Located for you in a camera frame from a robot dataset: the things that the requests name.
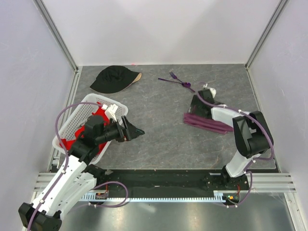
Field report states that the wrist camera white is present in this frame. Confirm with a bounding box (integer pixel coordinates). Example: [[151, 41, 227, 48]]
[[203, 83, 217, 98], [102, 104, 118, 121]]

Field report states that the blue cable duct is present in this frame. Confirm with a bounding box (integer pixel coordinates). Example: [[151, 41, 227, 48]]
[[79, 190, 240, 203]]

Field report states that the left aluminium frame post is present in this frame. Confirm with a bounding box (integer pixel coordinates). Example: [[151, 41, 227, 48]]
[[33, 0, 78, 73]]

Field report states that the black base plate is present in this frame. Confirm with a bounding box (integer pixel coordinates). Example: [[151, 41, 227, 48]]
[[85, 166, 249, 198]]

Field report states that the white plastic basket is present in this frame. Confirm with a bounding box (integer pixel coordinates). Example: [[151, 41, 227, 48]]
[[52, 93, 131, 165]]

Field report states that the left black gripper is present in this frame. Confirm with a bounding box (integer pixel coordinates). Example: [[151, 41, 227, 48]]
[[96, 115, 144, 144]]

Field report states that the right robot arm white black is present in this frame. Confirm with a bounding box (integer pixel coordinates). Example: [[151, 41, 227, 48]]
[[183, 87, 274, 190]]

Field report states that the aluminium frame post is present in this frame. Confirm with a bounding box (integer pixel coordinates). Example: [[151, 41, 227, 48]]
[[33, 0, 78, 73], [244, 0, 289, 71]]

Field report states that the purple cloth napkin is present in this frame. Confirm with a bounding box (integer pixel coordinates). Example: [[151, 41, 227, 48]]
[[183, 113, 233, 134]]

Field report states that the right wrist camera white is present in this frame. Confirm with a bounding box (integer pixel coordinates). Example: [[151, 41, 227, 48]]
[[203, 83, 217, 98]]

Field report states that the purple spoon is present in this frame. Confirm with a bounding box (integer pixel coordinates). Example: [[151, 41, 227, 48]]
[[158, 77, 195, 93]]

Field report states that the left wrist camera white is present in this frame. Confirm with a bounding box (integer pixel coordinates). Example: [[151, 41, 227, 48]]
[[102, 104, 118, 121]]

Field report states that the purple fork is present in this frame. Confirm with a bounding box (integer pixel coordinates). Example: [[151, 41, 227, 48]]
[[169, 71, 184, 84]]

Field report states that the right aluminium frame post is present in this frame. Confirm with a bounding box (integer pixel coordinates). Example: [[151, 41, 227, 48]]
[[244, 0, 289, 71]]

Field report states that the black bucket hat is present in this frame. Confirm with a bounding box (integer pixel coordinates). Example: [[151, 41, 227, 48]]
[[90, 65, 142, 94]]

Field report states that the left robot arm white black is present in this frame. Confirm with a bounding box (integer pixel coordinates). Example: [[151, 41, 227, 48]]
[[18, 115, 145, 231]]

